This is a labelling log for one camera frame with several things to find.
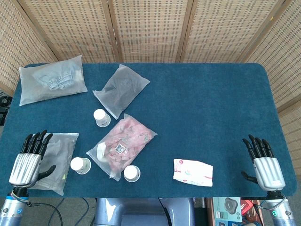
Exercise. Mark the grey-blue robot torso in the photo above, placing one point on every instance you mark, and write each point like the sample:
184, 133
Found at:
141, 212

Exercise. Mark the teal product box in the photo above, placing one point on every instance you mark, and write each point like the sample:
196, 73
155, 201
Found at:
227, 207

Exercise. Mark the woven rattan folding screen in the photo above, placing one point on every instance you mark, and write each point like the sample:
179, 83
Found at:
150, 30

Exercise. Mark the red product box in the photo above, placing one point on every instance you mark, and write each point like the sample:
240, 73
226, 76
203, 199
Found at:
249, 206

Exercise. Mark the pink wet wipes pack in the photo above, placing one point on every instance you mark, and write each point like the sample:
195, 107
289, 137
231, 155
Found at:
192, 173

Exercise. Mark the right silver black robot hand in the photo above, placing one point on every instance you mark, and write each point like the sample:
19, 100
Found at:
269, 171

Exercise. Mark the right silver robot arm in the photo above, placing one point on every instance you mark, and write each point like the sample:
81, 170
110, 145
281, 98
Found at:
282, 214

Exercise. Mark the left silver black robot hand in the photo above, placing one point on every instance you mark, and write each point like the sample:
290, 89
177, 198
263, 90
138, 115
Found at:
24, 168

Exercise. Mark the white paper cup floral print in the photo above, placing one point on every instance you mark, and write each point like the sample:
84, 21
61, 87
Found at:
131, 173
100, 116
78, 164

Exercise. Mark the frosted zip bag grey clothes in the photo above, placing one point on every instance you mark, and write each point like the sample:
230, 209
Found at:
58, 150

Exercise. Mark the frosted bag with dark clothes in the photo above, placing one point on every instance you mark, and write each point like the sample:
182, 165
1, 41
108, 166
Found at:
122, 89

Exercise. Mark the frosted bag with light-grey clothes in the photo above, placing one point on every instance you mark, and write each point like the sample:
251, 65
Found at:
47, 82

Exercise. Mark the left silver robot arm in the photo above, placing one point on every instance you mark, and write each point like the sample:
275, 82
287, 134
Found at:
11, 209

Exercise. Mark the black equipment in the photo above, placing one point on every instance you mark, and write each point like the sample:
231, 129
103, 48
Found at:
3, 115

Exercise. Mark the frosted bag with pink clothes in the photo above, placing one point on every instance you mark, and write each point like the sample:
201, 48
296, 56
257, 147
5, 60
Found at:
127, 141

